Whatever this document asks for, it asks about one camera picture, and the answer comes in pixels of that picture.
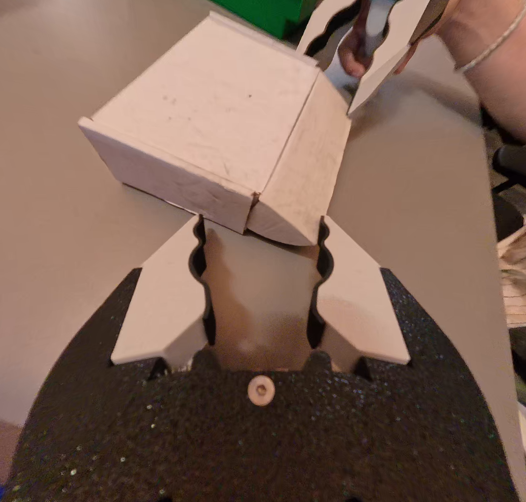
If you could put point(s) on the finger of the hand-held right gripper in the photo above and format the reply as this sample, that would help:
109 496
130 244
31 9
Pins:
328 1
404 21

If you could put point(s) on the black chair base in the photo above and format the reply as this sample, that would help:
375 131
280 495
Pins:
511 165

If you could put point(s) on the person's right forearm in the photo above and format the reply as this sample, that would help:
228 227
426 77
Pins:
509 87

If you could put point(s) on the white printed shirt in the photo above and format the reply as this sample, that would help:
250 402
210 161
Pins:
513 276

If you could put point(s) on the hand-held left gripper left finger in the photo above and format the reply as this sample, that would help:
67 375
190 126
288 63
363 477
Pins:
164 305

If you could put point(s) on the person's right hand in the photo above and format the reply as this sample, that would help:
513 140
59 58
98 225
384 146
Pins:
476 13

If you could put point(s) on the white cardboard mailer box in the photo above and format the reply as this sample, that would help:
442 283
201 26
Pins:
205 112

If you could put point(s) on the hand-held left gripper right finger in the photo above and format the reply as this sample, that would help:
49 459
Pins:
361 305

